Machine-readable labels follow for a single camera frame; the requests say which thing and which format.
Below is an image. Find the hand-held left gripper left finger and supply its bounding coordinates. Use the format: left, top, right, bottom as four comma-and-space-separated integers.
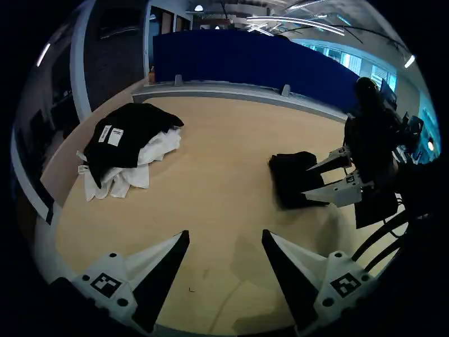
49, 230, 190, 335

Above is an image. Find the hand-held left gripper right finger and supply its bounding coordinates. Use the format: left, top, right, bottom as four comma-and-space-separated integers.
261, 229, 378, 336

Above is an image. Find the black cable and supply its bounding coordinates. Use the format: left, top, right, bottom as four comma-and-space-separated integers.
364, 242, 404, 273
350, 210, 411, 261

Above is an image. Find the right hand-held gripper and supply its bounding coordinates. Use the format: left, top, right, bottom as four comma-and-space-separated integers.
301, 76, 419, 230

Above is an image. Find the black and white towel heap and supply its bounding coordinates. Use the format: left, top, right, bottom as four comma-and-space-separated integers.
76, 102, 185, 203

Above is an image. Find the blue desk screen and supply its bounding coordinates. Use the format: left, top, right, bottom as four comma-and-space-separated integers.
132, 29, 363, 124

